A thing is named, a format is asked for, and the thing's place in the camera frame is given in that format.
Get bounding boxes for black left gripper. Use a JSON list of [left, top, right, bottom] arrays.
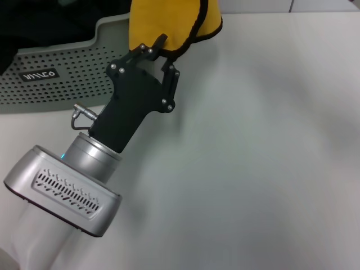
[[89, 33, 181, 155]]

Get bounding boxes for green perforated plastic storage box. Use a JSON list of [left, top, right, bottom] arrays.
[[0, 12, 133, 115]]

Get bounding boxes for left gripper silver connector cable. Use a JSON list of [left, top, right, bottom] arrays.
[[70, 103, 98, 131]]

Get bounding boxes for yellow green towel black trim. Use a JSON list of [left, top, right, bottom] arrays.
[[128, 0, 223, 61]]

